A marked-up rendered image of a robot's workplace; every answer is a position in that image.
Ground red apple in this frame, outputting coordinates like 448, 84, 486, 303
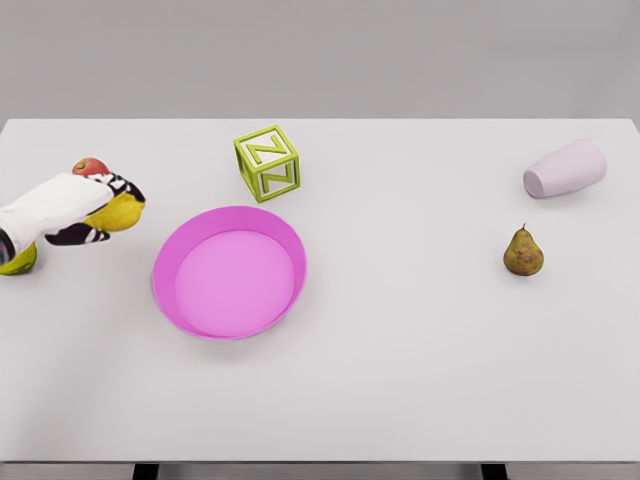
71, 157, 112, 178

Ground white striped left robot hand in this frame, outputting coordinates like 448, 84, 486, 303
35, 172, 147, 247

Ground green-brown pear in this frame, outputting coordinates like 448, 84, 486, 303
502, 222, 545, 277

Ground pink round plate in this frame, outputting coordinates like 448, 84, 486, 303
151, 205, 308, 341

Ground yellow-green fruit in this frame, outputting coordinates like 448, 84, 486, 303
0, 240, 39, 277

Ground pale pink cup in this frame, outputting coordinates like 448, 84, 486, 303
522, 138, 608, 200

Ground green letter Z block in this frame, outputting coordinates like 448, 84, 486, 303
232, 124, 302, 205

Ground yellow lemon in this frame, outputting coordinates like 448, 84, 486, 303
82, 192, 147, 235

